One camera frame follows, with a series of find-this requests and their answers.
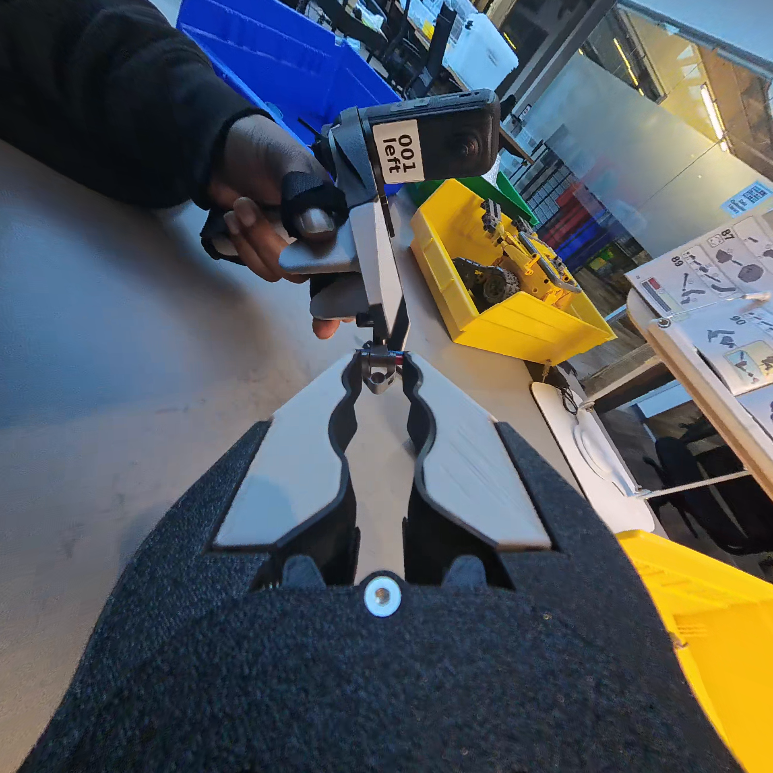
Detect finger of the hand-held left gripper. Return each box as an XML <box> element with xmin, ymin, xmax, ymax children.
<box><xmin>349</xmin><ymin>201</ymin><xmax>411</xmax><ymax>354</ymax></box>

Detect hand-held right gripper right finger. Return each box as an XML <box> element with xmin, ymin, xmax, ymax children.
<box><xmin>401</xmin><ymin>351</ymin><xmax>553</xmax><ymax>552</ymax></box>

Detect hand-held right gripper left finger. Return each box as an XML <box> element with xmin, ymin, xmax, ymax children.
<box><xmin>214</xmin><ymin>351</ymin><xmax>363</xmax><ymax>552</ymax></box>

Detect grey angular connector piece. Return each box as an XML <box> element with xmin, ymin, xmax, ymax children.
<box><xmin>360</xmin><ymin>345</ymin><xmax>402</xmax><ymax>396</ymax></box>

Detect person's left forearm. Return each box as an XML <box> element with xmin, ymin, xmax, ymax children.
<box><xmin>0</xmin><ymin>0</ymin><xmax>273</xmax><ymax>210</ymax></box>

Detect grey desk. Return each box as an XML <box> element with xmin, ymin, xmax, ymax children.
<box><xmin>0</xmin><ymin>139</ymin><xmax>581</xmax><ymax>773</ymax></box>

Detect person's left hand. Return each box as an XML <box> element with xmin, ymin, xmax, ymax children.
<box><xmin>207</xmin><ymin>114</ymin><xmax>357</xmax><ymax>341</ymax></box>

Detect green storage bin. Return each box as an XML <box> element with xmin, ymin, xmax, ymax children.
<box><xmin>405</xmin><ymin>172</ymin><xmax>539</xmax><ymax>228</ymax></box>

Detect clear plastic storage boxes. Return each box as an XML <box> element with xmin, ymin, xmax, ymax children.
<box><xmin>441</xmin><ymin>12</ymin><xmax>520</xmax><ymax>93</ymax></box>

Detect yellow toy bulldozer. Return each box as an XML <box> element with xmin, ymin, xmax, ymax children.
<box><xmin>453</xmin><ymin>199</ymin><xmax>583</xmax><ymax>315</ymax></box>

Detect white rounded board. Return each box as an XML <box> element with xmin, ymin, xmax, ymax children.
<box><xmin>531</xmin><ymin>382</ymin><xmax>657</xmax><ymax>536</ymax></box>

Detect red and blue parts drawers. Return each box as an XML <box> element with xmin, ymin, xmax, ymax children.
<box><xmin>531</xmin><ymin>175</ymin><xmax>641</xmax><ymax>274</ymax></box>

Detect blue storage bin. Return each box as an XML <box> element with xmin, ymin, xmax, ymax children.
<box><xmin>177</xmin><ymin>0</ymin><xmax>403</xmax><ymax>197</ymax></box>

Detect large yellow storage bin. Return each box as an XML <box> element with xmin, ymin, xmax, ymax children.
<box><xmin>616</xmin><ymin>528</ymin><xmax>773</xmax><ymax>773</ymax></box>

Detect white table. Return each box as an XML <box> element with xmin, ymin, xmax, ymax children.
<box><xmin>617</xmin><ymin>0</ymin><xmax>773</xmax><ymax>66</ymax></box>

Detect building instruction booklet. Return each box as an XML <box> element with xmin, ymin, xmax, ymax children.
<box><xmin>627</xmin><ymin>208</ymin><xmax>773</xmax><ymax>437</ymax></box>

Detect black cable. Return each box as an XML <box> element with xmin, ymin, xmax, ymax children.
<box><xmin>552</xmin><ymin>368</ymin><xmax>582</xmax><ymax>419</ymax></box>

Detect blue wall sign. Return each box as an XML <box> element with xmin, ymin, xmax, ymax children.
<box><xmin>720</xmin><ymin>180</ymin><xmax>773</xmax><ymax>219</ymax></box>

